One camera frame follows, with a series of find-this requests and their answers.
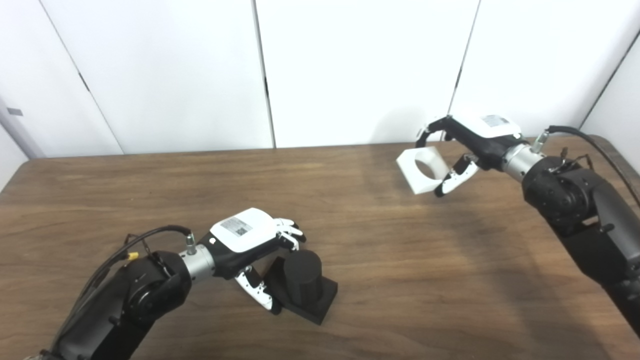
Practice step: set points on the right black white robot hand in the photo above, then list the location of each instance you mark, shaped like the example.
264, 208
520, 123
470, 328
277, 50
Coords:
487, 135

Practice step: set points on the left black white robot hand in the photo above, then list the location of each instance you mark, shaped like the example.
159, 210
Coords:
240, 235

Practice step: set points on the black peg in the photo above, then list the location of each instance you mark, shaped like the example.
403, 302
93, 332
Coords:
300, 280

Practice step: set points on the white square piece with hole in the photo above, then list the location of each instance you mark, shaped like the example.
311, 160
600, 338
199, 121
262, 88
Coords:
410, 167

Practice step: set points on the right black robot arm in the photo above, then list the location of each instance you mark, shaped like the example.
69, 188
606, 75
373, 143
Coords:
575, 200

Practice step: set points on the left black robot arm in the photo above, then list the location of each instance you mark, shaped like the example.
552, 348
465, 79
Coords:
135, 300

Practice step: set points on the small grey wall tag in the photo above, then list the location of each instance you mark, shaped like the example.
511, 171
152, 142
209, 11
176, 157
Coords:
15, 111

